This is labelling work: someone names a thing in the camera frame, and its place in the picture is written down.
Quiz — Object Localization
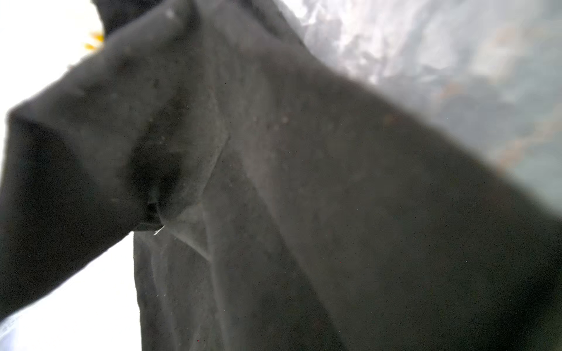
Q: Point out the clear plastic vacuum bag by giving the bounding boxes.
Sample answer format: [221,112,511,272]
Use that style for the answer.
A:
[278,0,561,211]

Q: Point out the black shirt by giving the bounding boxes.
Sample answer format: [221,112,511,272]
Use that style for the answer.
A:
[1,1,561,350]

